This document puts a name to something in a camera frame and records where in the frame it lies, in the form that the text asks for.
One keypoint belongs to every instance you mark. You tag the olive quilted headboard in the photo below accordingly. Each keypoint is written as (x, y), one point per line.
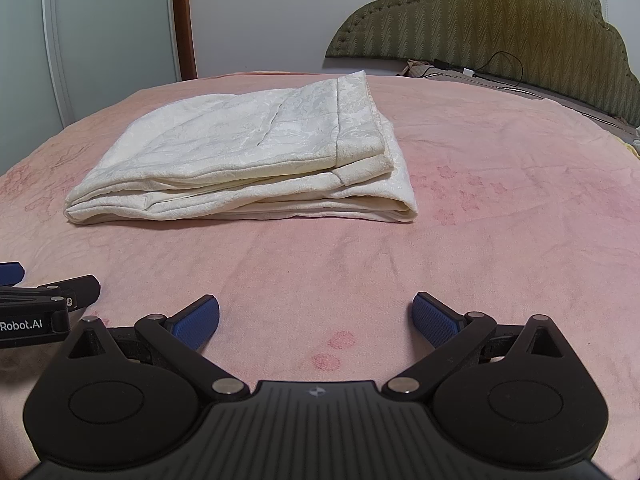
(500, 25)

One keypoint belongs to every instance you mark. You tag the flower-decal frosted wardrobe door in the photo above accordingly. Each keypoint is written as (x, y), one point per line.
(115, 35)

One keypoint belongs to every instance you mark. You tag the brown wooden wardrobe frame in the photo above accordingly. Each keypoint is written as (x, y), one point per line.
(186, 20)

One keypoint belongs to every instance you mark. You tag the pink blanket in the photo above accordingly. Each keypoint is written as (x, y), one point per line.
(350, 260)

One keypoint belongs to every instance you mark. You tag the beige cloth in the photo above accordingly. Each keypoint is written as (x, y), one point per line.
(417, 67)

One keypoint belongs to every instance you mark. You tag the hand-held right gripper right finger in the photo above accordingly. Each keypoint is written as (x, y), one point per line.
(435, 319)

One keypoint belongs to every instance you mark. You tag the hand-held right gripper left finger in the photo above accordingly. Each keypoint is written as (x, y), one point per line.
(197, 321)

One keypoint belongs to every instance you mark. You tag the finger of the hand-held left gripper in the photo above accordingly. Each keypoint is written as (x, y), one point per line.
(75, 291)
(10, 273)

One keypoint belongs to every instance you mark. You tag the white pants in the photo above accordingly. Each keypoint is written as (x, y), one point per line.
(240, 140)

